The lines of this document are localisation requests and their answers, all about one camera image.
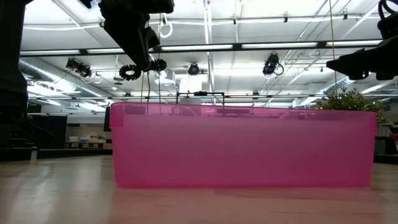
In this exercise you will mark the pink translucent plastic bin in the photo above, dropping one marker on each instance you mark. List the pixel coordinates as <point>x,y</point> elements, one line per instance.
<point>242,149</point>

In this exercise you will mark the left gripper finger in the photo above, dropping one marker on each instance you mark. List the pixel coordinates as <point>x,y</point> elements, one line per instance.
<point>152,39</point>
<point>127,31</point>

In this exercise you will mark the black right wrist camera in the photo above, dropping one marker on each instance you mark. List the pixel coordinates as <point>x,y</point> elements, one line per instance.
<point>388,26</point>

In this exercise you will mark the grey metal bracket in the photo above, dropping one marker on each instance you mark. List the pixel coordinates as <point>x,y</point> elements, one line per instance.
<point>34,154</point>

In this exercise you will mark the small potted green plant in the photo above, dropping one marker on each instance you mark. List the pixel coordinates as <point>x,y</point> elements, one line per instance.
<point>351,101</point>

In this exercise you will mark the black rectangular stand frame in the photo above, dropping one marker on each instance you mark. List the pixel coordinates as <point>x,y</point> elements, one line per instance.
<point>200,93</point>

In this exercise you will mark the black ceiling spotlight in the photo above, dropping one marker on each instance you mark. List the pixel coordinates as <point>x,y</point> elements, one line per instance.
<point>77,67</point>
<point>193,69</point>
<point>270,65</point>

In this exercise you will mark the overhead LED light bar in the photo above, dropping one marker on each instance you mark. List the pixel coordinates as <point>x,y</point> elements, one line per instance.
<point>199,47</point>

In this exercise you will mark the small black monitor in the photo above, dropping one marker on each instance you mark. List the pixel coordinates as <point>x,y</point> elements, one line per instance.
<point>107,118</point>

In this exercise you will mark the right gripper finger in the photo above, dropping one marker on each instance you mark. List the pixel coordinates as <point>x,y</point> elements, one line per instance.
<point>381,62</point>
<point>348,65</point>

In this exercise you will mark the black cabinet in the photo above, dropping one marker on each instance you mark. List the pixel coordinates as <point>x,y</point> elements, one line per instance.
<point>46,130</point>

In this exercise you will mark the low wooden bench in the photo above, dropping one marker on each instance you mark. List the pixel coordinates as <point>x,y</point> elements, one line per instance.
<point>90,145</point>

